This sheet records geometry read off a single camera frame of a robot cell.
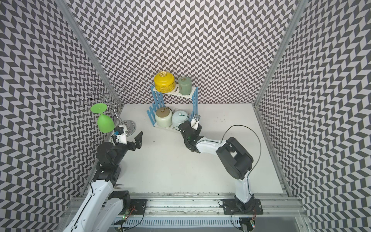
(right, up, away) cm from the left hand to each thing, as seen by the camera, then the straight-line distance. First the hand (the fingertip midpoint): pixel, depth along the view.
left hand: (133, 132), depth 77 cm
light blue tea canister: (+23, +8, +18) cm, 30 cm away
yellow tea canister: (+15, +29, +7) cm, 33 cm away
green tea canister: (+27, +27, +6) cm, 39 cm away
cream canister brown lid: (+12, +8, +19) cm, 24 cm away
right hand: (+31, +4, +17) cm, 36 cm away
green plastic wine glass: (-16, +5, +1) cm, 17 cm away
